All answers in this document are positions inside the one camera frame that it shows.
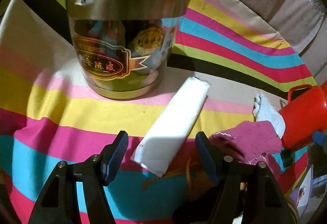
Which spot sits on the purple white cardboard box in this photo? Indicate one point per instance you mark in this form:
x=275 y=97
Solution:
x=309 y=194

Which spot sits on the gold lidded glass jar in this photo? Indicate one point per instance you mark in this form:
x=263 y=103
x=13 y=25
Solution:
x=123 y=45

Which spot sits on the magenta knitted glove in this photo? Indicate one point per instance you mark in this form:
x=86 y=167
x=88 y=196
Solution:
x=249 y=143

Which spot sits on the white tissue pack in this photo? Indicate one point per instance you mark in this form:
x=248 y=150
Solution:
x=164 y=139

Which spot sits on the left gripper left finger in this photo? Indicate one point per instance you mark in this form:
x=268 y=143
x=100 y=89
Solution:
x=58 y=199

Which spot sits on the striped colourful tablecloth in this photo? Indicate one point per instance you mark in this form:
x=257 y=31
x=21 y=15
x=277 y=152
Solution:
x=49 y=114

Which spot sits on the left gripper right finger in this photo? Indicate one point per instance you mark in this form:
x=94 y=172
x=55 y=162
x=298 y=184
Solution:
x=264 y=201

